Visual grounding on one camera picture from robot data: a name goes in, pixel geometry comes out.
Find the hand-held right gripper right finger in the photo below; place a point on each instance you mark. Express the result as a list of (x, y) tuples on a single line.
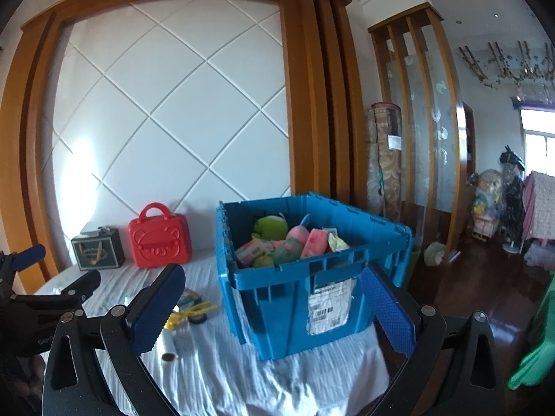
[(390, 316)]

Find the wooden partition frosted glass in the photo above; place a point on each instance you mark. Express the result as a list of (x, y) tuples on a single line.
[(438, 52)]

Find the pink plush toy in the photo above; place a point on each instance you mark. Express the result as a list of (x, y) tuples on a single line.
[(292, 240)]

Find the yellow plastic toy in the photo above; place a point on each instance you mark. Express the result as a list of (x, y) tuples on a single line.
[(199, 310)]

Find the blue plastic crate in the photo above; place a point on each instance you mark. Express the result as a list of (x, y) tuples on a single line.
[(282, 312)]

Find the person's left hand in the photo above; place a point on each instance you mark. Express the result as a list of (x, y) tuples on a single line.
[(28, 383)]

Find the wooden door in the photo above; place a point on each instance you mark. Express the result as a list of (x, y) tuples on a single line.
[(469, 138)]

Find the window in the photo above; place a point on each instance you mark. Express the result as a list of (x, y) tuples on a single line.
[(540, 143)]

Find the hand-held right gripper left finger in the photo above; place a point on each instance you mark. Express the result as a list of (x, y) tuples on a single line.
[(149, 312)]

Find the green plush toy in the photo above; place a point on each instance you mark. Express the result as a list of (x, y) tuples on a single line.
[(269, 226)]

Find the pastel toy box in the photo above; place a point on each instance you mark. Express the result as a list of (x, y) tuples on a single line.
[(251, 250)]

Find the hanging ceiling decorations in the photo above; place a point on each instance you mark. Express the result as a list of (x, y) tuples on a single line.
[(520, 73)]

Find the pale green bag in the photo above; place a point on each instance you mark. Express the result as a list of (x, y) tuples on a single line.
[(435, 253)]

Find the black clothes on stand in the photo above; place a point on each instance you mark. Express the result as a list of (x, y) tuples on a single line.
[(514, 190)]

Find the pink sponge block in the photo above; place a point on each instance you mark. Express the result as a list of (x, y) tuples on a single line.
[(315, 242)]

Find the clear bag of toys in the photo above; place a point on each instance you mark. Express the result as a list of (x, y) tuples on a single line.
[(488, 195)]

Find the small colourful card box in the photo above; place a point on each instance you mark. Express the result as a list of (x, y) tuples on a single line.
[(190, 298)]

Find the dark gift box gold ribbon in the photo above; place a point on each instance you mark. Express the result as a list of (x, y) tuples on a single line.
[(97, 251)]

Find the white cloth covered desktop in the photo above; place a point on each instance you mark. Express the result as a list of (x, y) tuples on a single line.
[(243, 381)]

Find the rolled patterned carpet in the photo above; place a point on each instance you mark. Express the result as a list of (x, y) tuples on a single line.
[(386, 173)]

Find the red toy suitcase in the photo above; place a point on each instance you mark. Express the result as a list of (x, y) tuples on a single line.
[(158, 242)]

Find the yellow white packet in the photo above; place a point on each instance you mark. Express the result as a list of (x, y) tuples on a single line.
[(337, 243)]

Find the black tape roll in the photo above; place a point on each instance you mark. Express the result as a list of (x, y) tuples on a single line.
[(197, 321)]

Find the pink cloth covered table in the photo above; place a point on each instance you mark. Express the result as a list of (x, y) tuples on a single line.
[(542, 203)]

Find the wooden wall frame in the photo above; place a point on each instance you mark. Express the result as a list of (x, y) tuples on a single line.
[(303, 95)]

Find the green ball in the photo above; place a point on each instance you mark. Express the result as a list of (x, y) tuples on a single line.
[(264, 261)]

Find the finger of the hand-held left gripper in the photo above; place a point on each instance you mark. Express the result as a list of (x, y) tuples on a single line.
[(82, 286), (28, 256)]

